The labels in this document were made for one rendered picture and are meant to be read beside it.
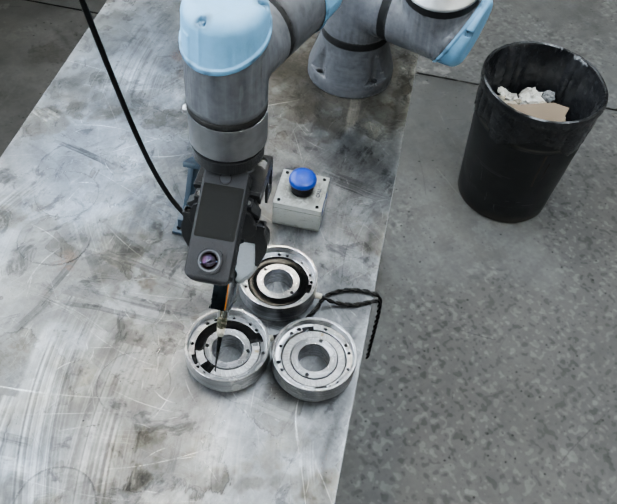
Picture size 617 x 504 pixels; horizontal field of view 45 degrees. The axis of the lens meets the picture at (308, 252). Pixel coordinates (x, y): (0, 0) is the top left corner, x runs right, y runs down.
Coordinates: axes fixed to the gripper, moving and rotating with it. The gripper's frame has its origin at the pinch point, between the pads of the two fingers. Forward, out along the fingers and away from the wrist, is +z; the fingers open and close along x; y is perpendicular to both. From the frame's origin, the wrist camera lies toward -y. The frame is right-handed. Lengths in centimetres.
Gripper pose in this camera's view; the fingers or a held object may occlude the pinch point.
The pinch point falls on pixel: (226, 277)
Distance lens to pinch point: 86.5
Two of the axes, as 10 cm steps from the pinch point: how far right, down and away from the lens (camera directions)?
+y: 2.0, -7.6, 6.2
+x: -9.8, -1.9, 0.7
